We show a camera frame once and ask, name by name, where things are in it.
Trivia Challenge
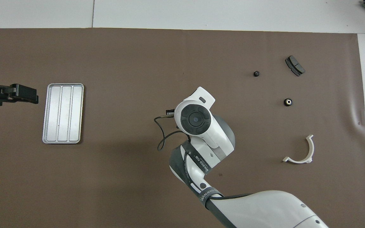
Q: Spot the brown table mat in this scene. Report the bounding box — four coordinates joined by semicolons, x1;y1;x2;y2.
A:
0;28;365;228

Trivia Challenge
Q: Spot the silver metal tray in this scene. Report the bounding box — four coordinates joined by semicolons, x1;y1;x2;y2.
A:
42;83;85;144

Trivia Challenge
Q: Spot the white curved plastic bracket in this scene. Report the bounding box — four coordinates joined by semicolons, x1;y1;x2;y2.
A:
282;135;315;164

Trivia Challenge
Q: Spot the dark grey brake pad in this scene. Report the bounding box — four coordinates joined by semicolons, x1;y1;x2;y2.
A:
285;55;305;77

